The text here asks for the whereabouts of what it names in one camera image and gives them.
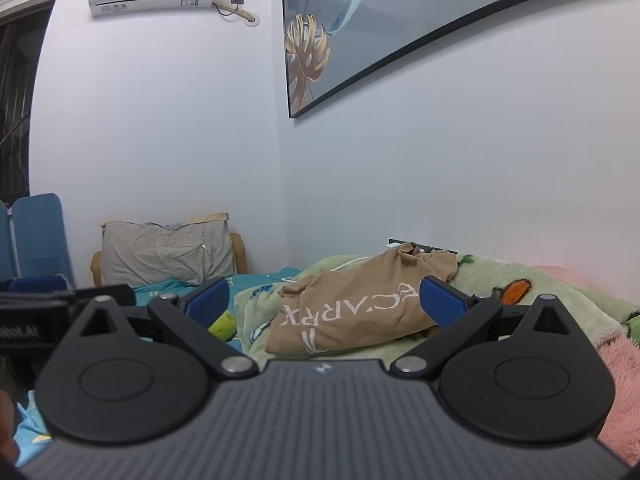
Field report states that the grey pillow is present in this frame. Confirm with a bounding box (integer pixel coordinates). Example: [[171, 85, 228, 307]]
[[101, 220, 236, 287]]

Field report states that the framed wall picture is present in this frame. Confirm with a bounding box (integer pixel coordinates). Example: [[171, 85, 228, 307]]
[[280, 0, 640, 120]]

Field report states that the pink fluffy blanket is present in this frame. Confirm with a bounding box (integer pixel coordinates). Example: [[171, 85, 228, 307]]
[[529, 264, 640, 472]]

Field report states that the teal patterned bed sheet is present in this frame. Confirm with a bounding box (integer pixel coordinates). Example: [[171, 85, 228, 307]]
[[12, 269, 302, 467]]

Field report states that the green fleece cartoon blanket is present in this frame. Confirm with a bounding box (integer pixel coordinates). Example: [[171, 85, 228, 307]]
[[234, 252, 640, 362]]

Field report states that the beige pillow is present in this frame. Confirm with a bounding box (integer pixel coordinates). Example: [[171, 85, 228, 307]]
[[98, 212, 231, 232]]

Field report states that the tan printed t-shirt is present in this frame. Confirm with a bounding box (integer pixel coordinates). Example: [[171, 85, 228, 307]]
[[265, 241, 459, 359]]

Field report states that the white cable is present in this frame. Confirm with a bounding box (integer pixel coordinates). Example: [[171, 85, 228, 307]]
[[279, 256, 374, 282]]

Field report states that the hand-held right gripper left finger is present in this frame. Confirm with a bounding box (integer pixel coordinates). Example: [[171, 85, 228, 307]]
[[75, 277, 260, 380]]

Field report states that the air conditioner hose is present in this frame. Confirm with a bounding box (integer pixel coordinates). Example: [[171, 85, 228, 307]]
[[212, 0, 262, 27]]

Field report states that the blue covered chair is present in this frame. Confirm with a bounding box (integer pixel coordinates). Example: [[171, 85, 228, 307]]
[[0, 201, 12, 282], [12, 192, 77, 288]]

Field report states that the green plush toy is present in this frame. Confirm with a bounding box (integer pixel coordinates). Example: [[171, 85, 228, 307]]
[[207, 310, 237, 342]]

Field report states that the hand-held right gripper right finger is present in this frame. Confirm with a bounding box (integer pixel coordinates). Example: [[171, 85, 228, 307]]
[[390, 275, 576, 380]]

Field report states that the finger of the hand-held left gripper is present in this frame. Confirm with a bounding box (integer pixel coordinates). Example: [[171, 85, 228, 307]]
[[7, 275, 70, 295], [0, 284, 137, 313]]

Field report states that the dark window with grille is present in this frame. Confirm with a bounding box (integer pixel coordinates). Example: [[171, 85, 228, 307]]
[[0, 0, 59, 202]]

